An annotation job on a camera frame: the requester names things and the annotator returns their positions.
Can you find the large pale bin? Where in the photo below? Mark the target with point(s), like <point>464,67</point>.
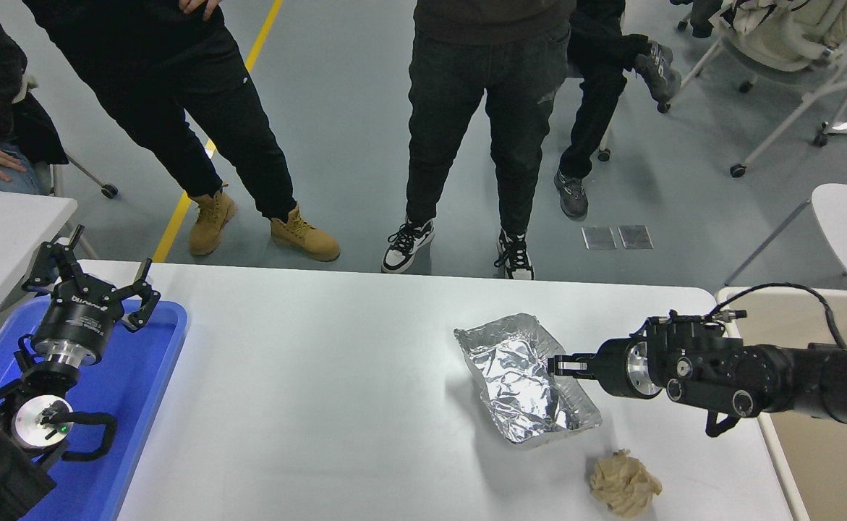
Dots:
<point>828,477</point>

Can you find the grey rolling stool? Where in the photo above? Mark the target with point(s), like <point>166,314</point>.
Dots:
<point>603,154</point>

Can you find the grey office chair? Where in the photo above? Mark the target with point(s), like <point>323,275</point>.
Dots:
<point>110,191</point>

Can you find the person's left hand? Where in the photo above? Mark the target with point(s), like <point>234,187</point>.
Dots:
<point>200,5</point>

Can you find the metal floor plate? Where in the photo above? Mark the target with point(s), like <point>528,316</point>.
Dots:
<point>599,238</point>
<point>636,237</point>

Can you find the white side table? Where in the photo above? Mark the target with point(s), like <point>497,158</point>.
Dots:
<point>3,231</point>

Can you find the person in tan boots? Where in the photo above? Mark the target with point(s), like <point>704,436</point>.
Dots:
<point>163,87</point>

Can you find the blue plastic tray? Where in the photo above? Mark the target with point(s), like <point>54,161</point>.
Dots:
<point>126,405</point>

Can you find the cream jacket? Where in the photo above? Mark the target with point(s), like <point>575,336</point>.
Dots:
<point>785,32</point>

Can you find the silver foil tray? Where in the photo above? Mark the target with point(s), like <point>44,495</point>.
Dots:
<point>521,383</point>

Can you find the white-framed rolling chair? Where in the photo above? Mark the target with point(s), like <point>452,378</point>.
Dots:
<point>792,72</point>

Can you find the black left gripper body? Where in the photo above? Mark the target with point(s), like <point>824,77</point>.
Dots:
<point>76,318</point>

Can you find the person in grey shoes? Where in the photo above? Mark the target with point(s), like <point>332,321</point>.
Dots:
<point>597,51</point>

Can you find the tan paper ball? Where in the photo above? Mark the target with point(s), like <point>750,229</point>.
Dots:
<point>624,485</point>

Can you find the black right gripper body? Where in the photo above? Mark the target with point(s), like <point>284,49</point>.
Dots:
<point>613,369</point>

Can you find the person in black-white sneakers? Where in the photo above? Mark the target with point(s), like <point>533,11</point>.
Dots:
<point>481,87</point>

